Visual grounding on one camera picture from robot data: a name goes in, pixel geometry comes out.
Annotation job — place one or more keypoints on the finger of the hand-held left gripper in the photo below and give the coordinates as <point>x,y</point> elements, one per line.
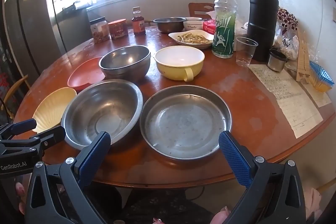
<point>22,126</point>
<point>50,138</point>

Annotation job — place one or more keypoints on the wooden sticks bundle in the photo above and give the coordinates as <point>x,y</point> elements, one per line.
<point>303,64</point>

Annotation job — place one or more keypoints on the steel plate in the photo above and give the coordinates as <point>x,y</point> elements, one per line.
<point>183,121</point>

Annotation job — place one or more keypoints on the black thermos flask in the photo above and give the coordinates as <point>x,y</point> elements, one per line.
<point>262,24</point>

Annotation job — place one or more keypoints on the clear plastic cup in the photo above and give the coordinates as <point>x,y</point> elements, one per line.
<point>245,53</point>

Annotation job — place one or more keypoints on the deep steel bowl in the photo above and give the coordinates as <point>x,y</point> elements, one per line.
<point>123,61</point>

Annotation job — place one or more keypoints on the person's right hand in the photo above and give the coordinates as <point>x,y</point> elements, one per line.
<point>221,214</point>

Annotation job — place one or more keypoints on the red plastic plate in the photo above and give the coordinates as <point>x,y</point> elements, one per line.
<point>84,74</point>

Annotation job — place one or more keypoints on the dark floral clothing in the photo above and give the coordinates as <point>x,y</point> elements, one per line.
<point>162,205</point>

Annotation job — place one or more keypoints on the steel thermos cap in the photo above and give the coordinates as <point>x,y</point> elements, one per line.
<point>275,62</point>

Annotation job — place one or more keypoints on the brown sauce bottle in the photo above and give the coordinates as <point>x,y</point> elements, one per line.
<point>138,26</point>

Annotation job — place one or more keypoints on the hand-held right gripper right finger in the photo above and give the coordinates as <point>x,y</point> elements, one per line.
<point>236,158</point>

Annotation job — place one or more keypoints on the brown wooden chair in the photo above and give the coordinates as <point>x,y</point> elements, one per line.
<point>197,10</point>

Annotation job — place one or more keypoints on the flat-rimmed steel bowl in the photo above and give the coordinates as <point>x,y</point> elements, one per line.
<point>169,26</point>

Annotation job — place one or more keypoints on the steel refrigerator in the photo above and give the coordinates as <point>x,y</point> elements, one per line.
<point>39,16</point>

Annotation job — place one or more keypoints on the white square plate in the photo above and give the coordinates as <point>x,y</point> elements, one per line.
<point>174,36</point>

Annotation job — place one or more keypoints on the stir-fried bean sprouts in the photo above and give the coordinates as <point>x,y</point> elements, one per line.
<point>193,38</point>

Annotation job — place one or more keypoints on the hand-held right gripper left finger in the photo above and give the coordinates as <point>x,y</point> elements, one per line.
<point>94,158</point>

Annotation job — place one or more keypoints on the cream shell-shaped plate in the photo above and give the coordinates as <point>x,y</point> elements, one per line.
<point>52,108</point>

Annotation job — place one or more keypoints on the pink printed clothing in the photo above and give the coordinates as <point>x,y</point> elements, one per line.
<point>313,197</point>

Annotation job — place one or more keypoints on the red tissue pack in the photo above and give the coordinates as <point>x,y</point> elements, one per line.
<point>208,27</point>

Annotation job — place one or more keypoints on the printed plastic bag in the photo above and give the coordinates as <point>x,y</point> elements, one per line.
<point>287,22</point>

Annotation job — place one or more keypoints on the person's left hand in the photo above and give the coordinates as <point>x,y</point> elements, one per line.
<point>19,191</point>

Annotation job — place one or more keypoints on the red lidded jar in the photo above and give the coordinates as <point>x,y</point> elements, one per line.
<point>118,31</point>

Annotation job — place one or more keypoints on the large handwritten paper sheet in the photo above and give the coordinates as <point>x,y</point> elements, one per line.
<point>288,98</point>

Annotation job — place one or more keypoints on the clear jar with black lid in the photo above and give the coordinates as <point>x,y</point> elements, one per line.
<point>101,32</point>

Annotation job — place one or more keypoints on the green plastic bottle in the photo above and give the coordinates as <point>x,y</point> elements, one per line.
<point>223,37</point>

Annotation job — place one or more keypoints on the wide shallow steel bowl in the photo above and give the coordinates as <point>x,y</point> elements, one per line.
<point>105,108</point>

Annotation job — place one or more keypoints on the small paper sheet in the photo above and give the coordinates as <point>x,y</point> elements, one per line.
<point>320,100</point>

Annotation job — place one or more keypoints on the white printed ceramic bowl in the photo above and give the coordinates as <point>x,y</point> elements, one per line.
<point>193,26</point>

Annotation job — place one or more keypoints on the plain white ceramic bowl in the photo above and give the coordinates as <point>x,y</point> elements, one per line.
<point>193,18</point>

